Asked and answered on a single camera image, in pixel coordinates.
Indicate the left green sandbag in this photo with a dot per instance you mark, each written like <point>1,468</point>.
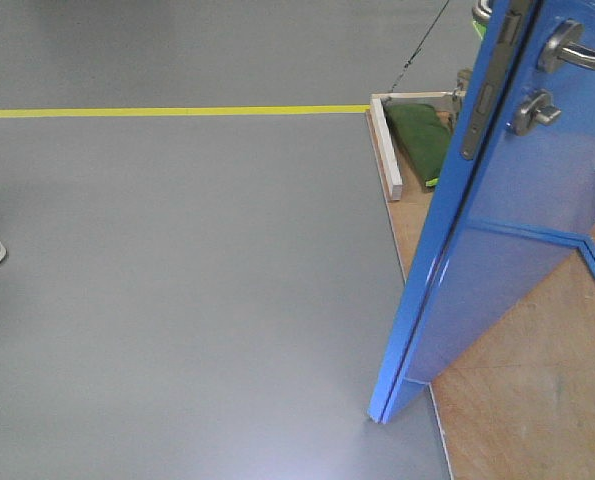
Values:
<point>418,130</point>

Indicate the blue door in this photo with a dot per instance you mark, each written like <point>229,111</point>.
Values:
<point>516,194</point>

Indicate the metal latch edge plate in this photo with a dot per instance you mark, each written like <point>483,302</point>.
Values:
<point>495,74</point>

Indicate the green floor sign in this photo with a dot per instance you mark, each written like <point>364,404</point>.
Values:
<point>480,29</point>

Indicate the blue door frame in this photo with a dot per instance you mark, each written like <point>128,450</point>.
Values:
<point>581,242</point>

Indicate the white far edge batten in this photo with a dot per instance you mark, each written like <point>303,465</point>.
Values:
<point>385,149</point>

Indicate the silver door lever handle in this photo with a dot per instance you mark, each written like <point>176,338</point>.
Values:
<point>563,48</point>

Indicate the plywood base platform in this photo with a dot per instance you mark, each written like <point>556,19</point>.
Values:
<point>519,402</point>

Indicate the silver thumb turn lock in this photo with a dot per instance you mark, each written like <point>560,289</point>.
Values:
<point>538,109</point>

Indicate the yellow floor tape line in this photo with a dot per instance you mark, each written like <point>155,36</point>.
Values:
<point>182,111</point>

